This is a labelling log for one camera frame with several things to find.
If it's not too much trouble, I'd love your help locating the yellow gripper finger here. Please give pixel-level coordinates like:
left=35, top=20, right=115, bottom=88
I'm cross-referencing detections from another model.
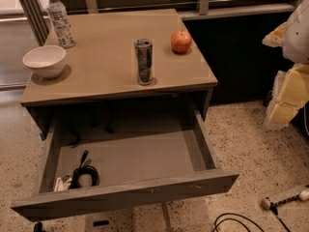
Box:
left=264, top=64, right=309, bottom=131
left=262, top=22, right=286, bottom=47

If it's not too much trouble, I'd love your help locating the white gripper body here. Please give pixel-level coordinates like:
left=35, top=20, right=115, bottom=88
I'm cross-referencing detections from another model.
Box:
left=282, top=0, right=309, bottom=64

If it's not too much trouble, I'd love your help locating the redbull can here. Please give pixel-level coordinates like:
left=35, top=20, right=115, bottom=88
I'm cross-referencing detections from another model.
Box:
left=134, top=39, right=153, bottom=85

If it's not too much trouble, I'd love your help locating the open grey top drawer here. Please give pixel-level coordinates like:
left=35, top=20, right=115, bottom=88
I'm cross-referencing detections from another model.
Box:
left=11, top=110, right=239, bottom=221

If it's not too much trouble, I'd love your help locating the red apple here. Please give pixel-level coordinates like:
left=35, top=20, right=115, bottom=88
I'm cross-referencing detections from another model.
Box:
left=171, top=30, right=192, bottom=53

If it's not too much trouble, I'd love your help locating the white power strip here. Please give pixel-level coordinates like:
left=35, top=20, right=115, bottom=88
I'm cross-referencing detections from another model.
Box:
left=261, top=185, right=309, bottom=210

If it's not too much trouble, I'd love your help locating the clear plastic water bottle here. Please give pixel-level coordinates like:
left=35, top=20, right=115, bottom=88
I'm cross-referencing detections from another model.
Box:
left=46, top=0, right=75, bottom=48

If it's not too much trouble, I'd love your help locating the white ceramic bowl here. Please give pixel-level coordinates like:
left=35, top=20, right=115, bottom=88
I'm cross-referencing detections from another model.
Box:
left=22, top=45, right=66, bottom=78

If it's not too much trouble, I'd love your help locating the small white packet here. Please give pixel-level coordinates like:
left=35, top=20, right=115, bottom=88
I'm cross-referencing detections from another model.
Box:
left=53, top=175, right=71, bottom=191

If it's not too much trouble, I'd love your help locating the black floor cable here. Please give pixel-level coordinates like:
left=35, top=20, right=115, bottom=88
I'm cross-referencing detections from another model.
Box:
left=211, top=206, right=293, bottom=232

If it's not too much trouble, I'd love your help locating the black coiled cable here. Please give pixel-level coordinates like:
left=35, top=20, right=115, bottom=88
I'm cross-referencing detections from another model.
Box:
left=69, top=150, right=100, bottom=189

